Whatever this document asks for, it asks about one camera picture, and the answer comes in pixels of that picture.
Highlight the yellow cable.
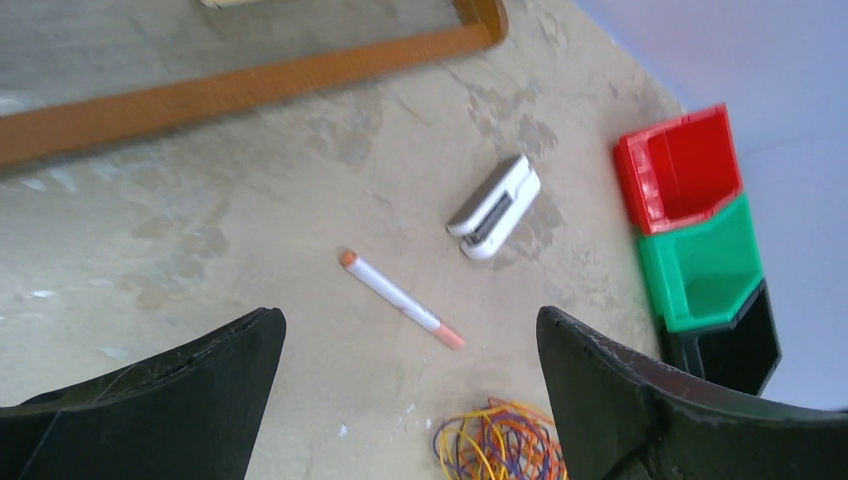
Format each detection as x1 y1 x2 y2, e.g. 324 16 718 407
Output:
439 415 531 480

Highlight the purple cable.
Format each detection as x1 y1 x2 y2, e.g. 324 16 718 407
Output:
433 405 564 480

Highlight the red plastic bin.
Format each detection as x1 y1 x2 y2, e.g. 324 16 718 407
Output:
612 104 743 236

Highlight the black plastic bin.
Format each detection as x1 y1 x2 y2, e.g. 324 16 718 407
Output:
658 281 782 396

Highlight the green plastic bin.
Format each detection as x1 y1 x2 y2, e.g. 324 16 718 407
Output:
637 194 764 333

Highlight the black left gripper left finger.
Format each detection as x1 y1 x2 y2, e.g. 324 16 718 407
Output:
1 308 286 479

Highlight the white stapler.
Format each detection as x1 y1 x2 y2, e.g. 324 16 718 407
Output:
446 154 541 261

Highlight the white marker with orange cap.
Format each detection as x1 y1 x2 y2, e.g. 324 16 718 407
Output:
339 250 465 350

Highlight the wooden shelf rack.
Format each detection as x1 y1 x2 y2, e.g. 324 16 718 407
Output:
1 1 509 167

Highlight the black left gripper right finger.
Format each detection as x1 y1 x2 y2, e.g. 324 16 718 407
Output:
536 306 847 479

